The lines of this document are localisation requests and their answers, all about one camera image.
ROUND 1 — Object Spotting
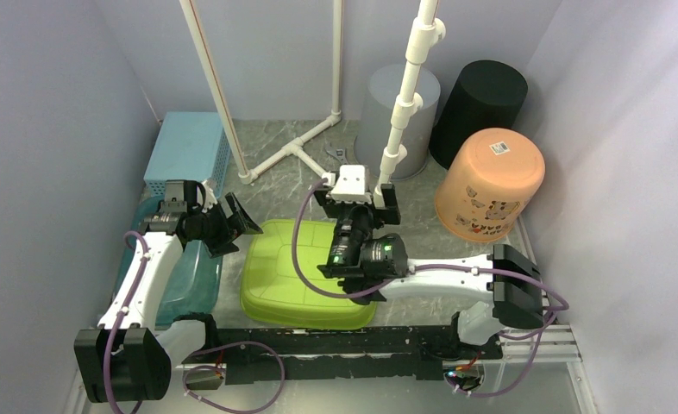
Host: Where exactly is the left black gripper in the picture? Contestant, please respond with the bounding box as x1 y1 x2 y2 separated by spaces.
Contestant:
189 192 261 258

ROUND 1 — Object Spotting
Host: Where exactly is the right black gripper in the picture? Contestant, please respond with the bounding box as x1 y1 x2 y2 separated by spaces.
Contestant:
313 184 399 274

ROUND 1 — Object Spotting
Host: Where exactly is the grey plastic bucket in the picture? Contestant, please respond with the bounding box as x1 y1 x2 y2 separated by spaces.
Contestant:
352 64 442 182

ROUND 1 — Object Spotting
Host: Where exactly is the green plastic tray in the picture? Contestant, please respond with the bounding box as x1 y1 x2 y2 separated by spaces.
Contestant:
240 219 376 330

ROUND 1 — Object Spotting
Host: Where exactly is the blue plastic basket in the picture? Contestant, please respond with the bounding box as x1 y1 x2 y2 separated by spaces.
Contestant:
143 111 231 198

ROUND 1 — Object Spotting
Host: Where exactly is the orange plastic bucket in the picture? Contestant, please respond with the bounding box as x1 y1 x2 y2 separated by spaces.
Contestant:
434 128 545 243

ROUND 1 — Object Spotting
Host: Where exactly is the black plastic bucket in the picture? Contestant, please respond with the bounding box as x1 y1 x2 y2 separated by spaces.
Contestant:
429 60 529 169

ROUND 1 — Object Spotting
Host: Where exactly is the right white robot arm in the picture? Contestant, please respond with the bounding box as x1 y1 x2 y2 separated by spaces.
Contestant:
310 179 549 358

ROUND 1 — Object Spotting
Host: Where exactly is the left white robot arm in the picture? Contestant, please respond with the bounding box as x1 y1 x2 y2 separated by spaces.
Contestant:
73 179 262 411

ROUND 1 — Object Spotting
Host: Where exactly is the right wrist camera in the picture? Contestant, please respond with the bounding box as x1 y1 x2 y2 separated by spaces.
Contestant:
323 164 373 204

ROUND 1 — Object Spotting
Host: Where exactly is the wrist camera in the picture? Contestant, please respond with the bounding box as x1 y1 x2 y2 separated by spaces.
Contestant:
323 164 373 204
198 180 217 213

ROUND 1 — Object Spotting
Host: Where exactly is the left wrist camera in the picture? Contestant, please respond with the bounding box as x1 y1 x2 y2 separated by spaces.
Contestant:
198 180 217 213

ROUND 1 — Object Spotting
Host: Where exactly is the red handled adjustable wrench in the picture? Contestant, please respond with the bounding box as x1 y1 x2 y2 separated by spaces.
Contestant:
325 146 348 164

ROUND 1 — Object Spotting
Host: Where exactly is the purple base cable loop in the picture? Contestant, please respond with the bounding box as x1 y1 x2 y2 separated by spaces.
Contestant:
181 340 286 414

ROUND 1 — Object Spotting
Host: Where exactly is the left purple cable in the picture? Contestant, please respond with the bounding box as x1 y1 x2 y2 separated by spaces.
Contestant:
102 230 150 414

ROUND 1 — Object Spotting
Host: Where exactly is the white PVC pipe frame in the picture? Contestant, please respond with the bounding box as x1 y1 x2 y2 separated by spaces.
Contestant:
179 0 448 210

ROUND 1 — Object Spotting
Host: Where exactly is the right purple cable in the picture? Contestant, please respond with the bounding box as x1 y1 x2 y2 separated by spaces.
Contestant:
291 177 571 344

